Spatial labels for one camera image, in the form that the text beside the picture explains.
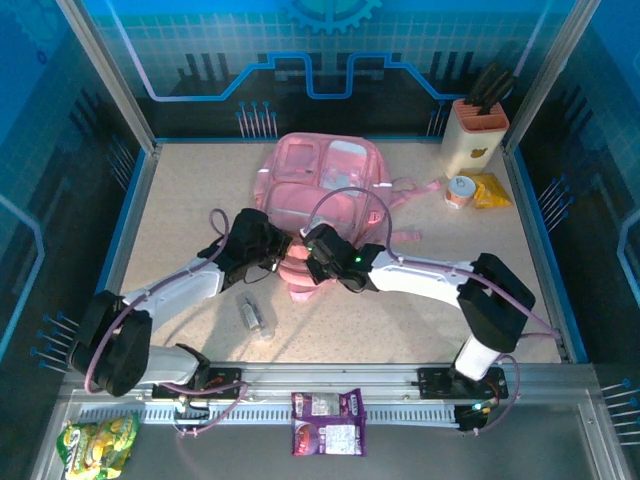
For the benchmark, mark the aluminium mounting beam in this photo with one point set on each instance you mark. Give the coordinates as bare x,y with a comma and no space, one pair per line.
325,374

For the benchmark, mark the aluminium table side rail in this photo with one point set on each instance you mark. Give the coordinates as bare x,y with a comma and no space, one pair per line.
531,225
146,175

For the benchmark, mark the cream knife block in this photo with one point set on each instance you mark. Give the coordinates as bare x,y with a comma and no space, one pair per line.
465,145

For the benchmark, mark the purple snack bag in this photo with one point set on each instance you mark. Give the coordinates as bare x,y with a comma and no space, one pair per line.
327,425

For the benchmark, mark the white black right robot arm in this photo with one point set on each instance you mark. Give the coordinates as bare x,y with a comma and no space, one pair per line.
425,280

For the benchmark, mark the small control board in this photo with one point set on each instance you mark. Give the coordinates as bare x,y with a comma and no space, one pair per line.
475,417
192,412

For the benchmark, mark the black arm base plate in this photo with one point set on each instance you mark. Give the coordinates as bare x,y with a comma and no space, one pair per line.
227,376
432,382

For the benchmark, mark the green yellow snack bag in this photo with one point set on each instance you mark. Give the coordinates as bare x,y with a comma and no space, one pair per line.
97,445

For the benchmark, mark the aluminium frame post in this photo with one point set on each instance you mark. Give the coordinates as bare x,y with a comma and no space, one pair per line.
545,75
110,75

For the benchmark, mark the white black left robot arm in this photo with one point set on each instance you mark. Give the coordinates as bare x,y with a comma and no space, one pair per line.
170,295

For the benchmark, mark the can with white lid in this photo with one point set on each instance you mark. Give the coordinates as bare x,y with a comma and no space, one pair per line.
460,192

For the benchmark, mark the pink student backpack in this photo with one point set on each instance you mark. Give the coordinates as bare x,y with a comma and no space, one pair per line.
295,200

